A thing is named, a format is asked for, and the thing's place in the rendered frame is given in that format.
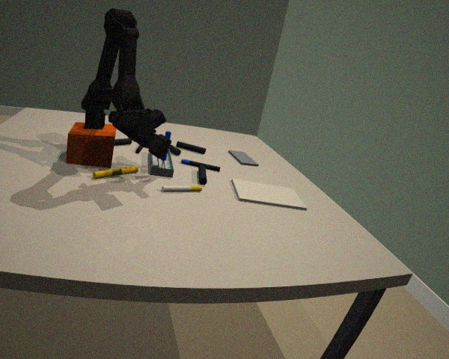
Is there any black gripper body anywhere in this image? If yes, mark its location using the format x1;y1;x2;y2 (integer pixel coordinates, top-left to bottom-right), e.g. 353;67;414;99
128;133;171;159

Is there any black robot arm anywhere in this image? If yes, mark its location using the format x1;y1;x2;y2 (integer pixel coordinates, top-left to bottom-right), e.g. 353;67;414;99
81;8;166;138

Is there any blue tapered cylinder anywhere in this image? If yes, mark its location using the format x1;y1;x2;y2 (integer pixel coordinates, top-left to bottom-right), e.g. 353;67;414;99
161;132;171;165

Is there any keyboard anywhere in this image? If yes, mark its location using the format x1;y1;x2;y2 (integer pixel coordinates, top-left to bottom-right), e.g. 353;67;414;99
150;149;174;178

